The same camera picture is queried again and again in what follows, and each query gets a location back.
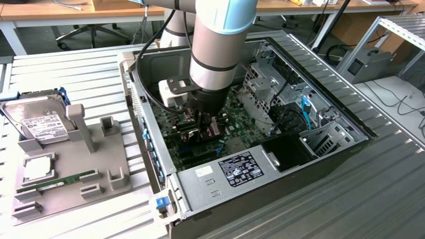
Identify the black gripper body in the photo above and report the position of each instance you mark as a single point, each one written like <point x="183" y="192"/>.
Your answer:
<point x="207" y="102"/>

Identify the green graphics card metal bracket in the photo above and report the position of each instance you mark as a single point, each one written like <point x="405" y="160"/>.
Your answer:
<point x="192" y="137"/>

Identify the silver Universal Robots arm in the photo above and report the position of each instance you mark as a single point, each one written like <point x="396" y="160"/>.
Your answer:
<point x="216" y="49"/>

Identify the green motherboard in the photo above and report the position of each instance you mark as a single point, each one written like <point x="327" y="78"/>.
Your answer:
<point x="239" y="124"/>

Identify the silver chipset heatsink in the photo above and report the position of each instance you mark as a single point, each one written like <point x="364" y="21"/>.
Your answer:
<point x="236" y="145"/>

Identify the black expansion slot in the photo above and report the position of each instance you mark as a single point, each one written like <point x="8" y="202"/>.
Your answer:
<point x="203" y="162"/>
<point x="199" y="157"/>

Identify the silver perforated disk bay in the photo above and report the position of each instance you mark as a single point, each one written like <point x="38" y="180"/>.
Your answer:
<point x="263" y="99"/>

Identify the silver power supply with label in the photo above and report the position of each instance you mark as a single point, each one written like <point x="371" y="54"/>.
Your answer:
<point x="206" y="189"/>

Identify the blue case latch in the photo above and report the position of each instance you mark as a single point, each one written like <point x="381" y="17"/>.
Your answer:
<point x="162" y="202"/>

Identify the open black PC case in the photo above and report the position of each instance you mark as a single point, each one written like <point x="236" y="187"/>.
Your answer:
<point x="232" y="206"/>

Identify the silver slotted disk bay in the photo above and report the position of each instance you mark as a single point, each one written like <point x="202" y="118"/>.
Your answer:
<point x="326" y="142"/>

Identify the black office chair base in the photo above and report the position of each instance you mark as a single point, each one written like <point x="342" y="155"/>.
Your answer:
<point x="92" y="30"/>
<point x="291" y="23"/>

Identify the grey plastic parts rack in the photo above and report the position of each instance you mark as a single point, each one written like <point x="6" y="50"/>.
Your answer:
<point x="66" y="174"/>

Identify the hard disk with blue carrier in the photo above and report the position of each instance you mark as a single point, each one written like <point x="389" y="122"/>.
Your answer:
<point x="36" y="117"/>

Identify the cardboard box on desk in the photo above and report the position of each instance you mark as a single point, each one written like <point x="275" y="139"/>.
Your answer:
<point x="116" y="5"/>

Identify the green RAM stick white label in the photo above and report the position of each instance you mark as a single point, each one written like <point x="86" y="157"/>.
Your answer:
<point x="50" y="185"/>

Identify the silver CPU chip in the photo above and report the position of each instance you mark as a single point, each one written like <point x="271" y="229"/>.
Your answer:
<point x="38" y="169"/>

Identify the black slanted pole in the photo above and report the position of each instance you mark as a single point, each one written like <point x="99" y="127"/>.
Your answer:
<point x="338" y="17"/>

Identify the grey equipment box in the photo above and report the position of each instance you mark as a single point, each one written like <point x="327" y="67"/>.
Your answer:
<point x="375" y="64"/>

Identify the large brown cardboard box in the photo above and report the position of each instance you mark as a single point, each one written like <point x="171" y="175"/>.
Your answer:
<point x="359" y="27"/>

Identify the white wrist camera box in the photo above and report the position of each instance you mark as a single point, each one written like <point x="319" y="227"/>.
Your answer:
<point x="170" y="94"/>

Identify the wooden desk white frame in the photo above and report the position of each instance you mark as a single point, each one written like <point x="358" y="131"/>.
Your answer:
<point x="40" y="12"/>
<point x="379" y="7"/>

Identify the aluminium profile frame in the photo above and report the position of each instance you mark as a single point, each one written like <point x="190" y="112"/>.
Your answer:
<point x="399" y="25"/>

